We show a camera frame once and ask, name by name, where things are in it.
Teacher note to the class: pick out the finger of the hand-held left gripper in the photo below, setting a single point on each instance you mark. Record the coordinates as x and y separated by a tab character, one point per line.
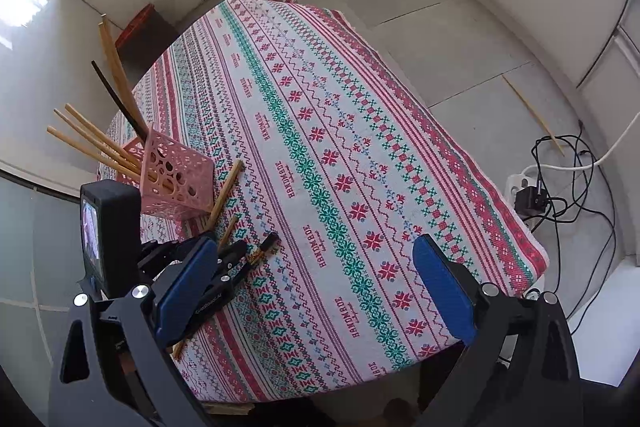
165	252
231	259

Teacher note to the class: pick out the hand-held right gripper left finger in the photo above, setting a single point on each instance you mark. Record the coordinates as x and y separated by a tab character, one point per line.
185	289

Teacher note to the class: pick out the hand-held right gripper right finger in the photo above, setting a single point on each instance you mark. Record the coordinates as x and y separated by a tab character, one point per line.
445	292

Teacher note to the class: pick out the light wooden chopstick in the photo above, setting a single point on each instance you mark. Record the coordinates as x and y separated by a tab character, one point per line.
225	193
230	230
179	349
532	114

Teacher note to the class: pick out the dark patterned chopstick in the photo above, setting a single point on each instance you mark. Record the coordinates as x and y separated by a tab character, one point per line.
267	245

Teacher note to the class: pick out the pink plastic lattice basket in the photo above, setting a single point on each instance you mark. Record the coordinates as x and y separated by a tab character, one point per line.
175	194

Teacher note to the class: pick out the bundle of bamboo chopsticks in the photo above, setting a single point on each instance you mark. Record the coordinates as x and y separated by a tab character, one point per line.
95	139

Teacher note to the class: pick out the black chopstick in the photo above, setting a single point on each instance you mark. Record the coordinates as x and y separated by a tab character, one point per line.
117	99

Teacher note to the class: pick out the black power adapter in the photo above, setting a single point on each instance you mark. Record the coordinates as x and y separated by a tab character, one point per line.
531	199

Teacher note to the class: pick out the patterned red green tablecloth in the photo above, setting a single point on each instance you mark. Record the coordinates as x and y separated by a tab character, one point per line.
350	157

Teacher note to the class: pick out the red rimmed trash bin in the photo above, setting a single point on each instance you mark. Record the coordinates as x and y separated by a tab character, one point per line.
145	42

